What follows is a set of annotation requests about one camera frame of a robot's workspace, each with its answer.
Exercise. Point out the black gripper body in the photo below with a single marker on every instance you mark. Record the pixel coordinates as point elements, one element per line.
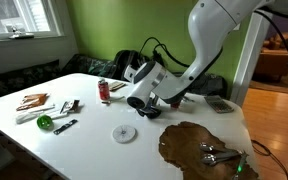
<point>153,106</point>

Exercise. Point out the white round disc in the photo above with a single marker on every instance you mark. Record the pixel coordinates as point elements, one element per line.
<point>124,133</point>

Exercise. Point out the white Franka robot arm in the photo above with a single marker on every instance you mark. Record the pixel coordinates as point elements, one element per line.
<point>210,26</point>

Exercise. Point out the red case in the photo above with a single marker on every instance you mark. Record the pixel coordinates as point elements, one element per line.
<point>175,105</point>

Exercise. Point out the tan card box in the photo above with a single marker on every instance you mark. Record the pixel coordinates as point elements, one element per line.
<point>116,85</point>

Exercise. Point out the brown wooden slab mat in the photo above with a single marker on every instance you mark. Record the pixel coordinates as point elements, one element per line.
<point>180,146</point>

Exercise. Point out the red soda can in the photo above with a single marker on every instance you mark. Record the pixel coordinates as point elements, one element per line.
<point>103,90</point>

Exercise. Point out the black backpack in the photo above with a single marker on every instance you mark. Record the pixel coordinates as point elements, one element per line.
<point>127,60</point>

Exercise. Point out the dark floral bench cushion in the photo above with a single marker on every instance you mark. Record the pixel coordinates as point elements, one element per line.
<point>214,85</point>
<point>17,78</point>
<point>90,66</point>

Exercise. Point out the grey calculator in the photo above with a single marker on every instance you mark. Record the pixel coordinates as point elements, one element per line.
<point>219,104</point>

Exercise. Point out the metal measuring spoon set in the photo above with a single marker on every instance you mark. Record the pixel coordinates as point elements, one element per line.
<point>214,156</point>

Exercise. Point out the silver and brown sachet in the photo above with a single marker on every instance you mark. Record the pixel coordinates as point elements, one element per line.
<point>70,106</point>

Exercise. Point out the black and silver bar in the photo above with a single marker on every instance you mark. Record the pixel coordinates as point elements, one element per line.
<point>65,127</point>

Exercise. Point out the green round ball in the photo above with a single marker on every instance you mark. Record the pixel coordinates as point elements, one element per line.
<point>44,122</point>

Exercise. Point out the white plastic packet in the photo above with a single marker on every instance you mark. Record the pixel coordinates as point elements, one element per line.
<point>30,115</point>

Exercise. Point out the brown leather sofa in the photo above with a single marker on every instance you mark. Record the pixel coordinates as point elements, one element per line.
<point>272,58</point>

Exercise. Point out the small white figurine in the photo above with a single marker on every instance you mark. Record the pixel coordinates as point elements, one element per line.
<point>21,34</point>

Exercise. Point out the white framed window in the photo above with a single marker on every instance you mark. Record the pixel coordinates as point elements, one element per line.
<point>20,15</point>

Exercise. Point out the white door frame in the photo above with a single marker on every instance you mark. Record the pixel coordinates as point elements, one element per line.
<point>249,66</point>

